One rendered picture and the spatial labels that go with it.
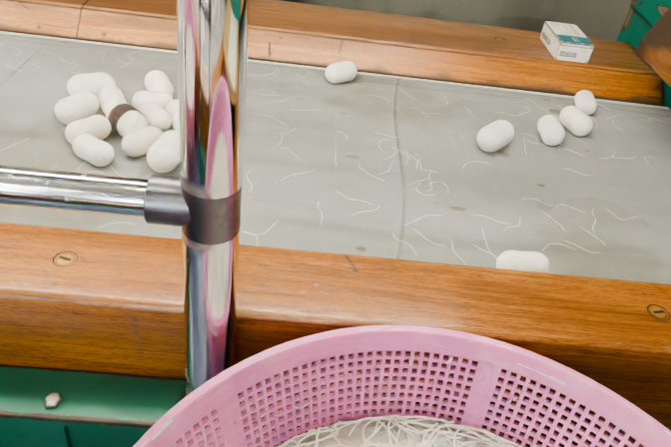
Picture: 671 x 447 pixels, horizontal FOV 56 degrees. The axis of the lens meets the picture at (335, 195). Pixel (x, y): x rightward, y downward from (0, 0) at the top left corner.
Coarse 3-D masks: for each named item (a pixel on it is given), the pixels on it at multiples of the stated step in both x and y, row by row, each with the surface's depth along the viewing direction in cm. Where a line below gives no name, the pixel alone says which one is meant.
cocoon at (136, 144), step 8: (144, 128) 44; (152, 128) 44; (128, 136) 43; (136, 136) 43; (144, 136) 44; (152, 136) 44; (160, 136) 45; (128, 144) 43; (136, 144) 43; (144, 144) 44; (152, 144) 44; (128, 152) 43; (136, 152) 43; (144, 152) 44
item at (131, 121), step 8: (112, 104) 46; (128, 112) 45; (136, 112) 45; (120, 120) 45; (128, 120) 45; (136, 120) 45; (144, 120) 45; (120, 128) 45; (128, 128) 45; (136, 128) 45
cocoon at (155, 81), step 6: (150, 72) 51; (156, 72) 51; (162, 72) 52; (150, 78) 51; (156, 78) 50; (162, 78) 51; (168, 78) 52; (150, 84) 50; (156, 84) 50; (162, 84) 50; (168, 84) 50; (150, 90) 50; (156, 90) 50; (162, 90) 50; (168, 90) 50
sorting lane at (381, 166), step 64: (0, 64) 53; (64, 64) 55; (128, 64) 56; (256, 64) 60; (0, 128) 45; (64, 128) 46; (256, 128) 50; (320, 128) 51; (384, 128) 52; (448, 128) 54; (640, 128) 58; (256, 192) 43; (320, 192) 44; (384, 192) 45; (448, 192) 46; (512, 192) 47; (576, 192) 48; (640, 192) 49; (384, 256) 39; (448, 256) 39; (576, 256) 41; (640, 256) 42
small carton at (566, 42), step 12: (552, 24) 66; (564, 24) 67; (540, 36) 68; (552, 36) 65; (564, 36) 64; (576, 36) 64; (552, 48) 64; (564, 48) 63; (576, 48) 63; (588, 48) 63; (564, 60) 63; (576, 60) 63; (588, 60) 63
